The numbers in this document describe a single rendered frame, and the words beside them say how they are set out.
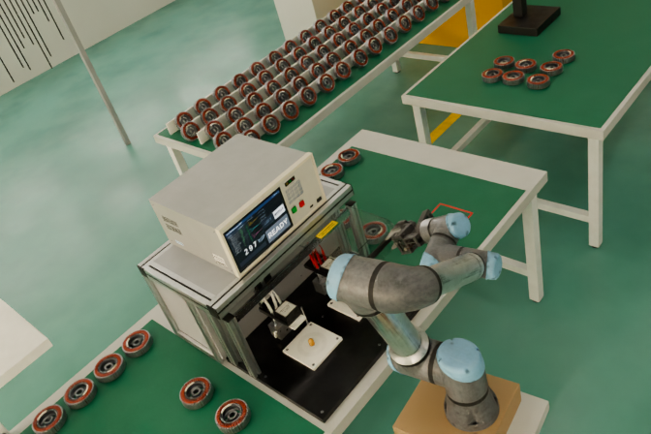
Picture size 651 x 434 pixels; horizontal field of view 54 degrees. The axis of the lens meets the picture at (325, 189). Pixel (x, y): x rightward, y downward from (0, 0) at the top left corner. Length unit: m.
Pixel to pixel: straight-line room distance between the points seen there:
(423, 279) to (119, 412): 1.34
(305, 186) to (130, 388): 0.96
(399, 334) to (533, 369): 1.45
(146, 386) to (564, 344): 1.81
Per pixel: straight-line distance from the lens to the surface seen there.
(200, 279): 2.16
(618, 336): 3.19
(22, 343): 2.17
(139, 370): 2.53
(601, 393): 3.00
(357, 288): 1.47
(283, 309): 2.21
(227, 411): 2.22
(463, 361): 1.76
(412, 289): 1.44
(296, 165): 2.12
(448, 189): 2.80
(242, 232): 2.03
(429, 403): 1.98
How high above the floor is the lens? 2.44
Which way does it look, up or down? 35 degrees down
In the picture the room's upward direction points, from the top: 17 degrees counter-clockwise
